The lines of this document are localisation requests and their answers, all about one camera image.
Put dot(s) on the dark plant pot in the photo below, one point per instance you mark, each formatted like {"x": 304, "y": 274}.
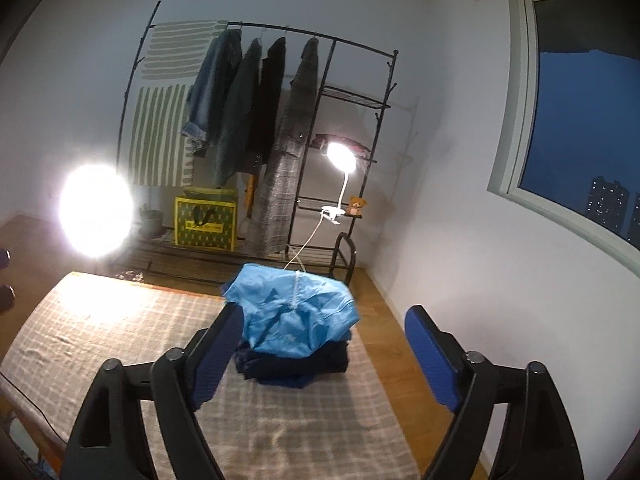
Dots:
{"x": 150, "y": 222}

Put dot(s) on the grey plaid coat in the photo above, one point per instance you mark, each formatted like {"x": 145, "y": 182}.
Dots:
{"x": 285, "y": 175}

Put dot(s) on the black metal clothes rack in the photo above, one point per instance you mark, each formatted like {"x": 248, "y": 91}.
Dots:
{"x": 355, "y": 96}

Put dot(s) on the dark green jacket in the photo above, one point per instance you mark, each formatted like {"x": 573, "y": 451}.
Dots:
{"x": 237, "y": 120}

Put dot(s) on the white framed window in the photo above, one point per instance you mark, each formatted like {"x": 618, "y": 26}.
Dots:
{"x": 575, "y": 125}

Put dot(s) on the blue garment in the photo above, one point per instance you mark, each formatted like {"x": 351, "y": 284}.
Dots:
{"x": 295, "y": 320}

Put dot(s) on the navy folded garment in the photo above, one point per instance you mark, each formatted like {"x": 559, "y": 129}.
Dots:
{"x": 295, "y": 372}

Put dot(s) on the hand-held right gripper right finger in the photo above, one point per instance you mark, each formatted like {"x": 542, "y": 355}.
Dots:
{"x": 427, "y": 355}

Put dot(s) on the white clip lamp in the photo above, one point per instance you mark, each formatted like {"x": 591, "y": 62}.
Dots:
{"x": 342, "y": 157}

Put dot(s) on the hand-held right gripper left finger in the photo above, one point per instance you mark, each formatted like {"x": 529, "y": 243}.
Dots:
{"x": 220, "y": 350}

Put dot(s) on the beige plaid blanket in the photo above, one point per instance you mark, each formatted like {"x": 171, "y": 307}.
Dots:
{"x": 125, "y": 325}

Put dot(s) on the black jacket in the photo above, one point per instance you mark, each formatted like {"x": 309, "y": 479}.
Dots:
{"x": 270, "y": 100}

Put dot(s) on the yellow green patterned bag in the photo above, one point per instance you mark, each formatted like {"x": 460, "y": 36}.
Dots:
{"x": 205, "y": 225}

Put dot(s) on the small brown teddy bear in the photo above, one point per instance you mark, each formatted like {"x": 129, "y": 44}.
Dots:
{"x": 357, "y": 206}

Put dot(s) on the green striped wall tapestry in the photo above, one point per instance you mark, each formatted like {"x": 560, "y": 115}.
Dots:
{"x": 160, "y": 125}

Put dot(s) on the blue denim jacket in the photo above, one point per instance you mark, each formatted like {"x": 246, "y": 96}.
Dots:
{"x": 210, "y": 90}

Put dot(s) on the dark round object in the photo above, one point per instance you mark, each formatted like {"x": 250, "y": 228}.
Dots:
{"x": 4, "y": 257}
{"x": 6, "y": 299}

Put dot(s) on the red cloth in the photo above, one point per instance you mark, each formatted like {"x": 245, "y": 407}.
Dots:
{"x": 325, "y": 138}

